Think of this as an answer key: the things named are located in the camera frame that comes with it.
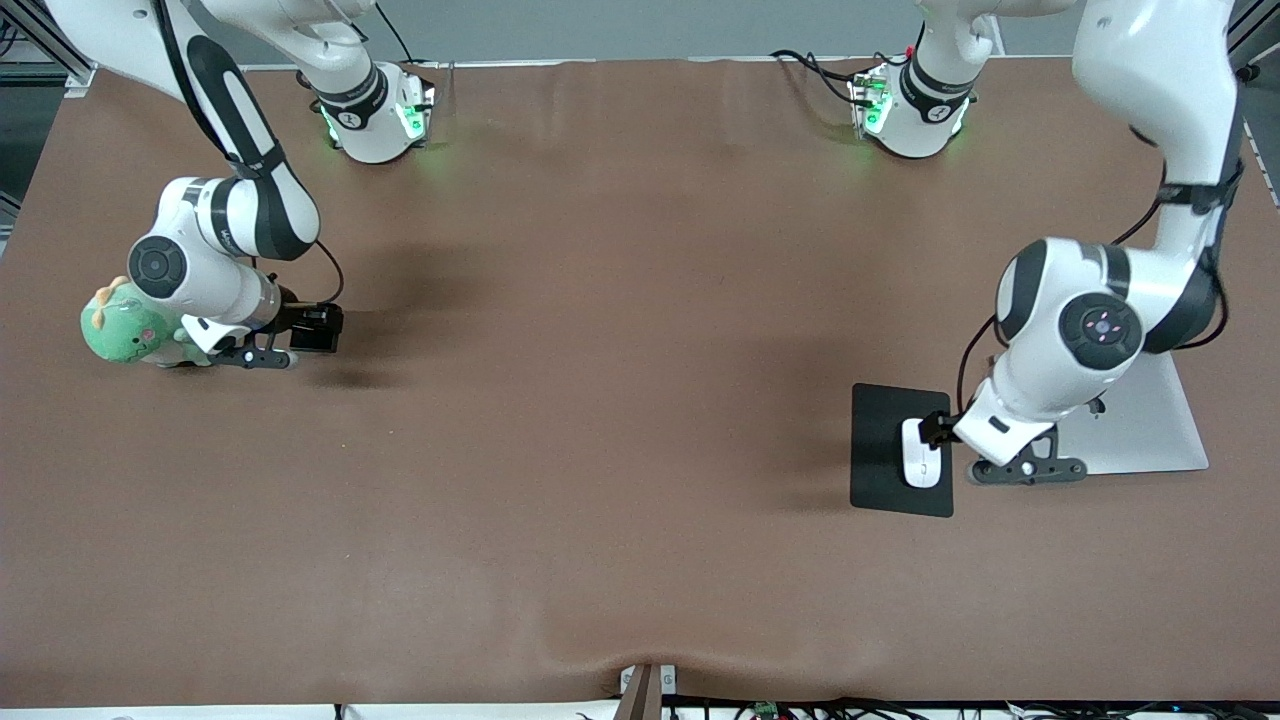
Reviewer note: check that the black mouse pad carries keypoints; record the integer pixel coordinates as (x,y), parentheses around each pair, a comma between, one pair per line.
(880,450)

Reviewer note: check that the silver closed laptop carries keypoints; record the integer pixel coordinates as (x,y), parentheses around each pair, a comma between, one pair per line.
(1150,420)

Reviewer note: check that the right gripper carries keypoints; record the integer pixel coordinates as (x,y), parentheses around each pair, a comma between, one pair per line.
(313,328)

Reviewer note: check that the aluminium frame profile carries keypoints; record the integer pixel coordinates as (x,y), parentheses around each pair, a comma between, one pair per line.
(40,40)
(1255,25)

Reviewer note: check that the black flip phone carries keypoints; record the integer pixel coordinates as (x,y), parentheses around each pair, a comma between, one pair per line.
(320,330)

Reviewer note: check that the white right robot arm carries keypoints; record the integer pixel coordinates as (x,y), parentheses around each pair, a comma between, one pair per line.
(190,250)

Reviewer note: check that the white computer mouse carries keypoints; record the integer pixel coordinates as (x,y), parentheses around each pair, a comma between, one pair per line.
(920,465)

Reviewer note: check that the camera post with bracket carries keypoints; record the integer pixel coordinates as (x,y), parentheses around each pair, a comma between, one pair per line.
(645,692)

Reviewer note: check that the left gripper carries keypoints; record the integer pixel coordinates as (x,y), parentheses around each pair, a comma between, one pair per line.
(939,428)

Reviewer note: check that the brown table cover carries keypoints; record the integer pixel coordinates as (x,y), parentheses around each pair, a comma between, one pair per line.
(640,540)

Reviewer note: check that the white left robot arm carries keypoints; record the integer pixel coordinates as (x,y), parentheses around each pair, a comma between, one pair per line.
(1150,60)

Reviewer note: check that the green dinosaur plush toy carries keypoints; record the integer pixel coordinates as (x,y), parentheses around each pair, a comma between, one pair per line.
(125,330)

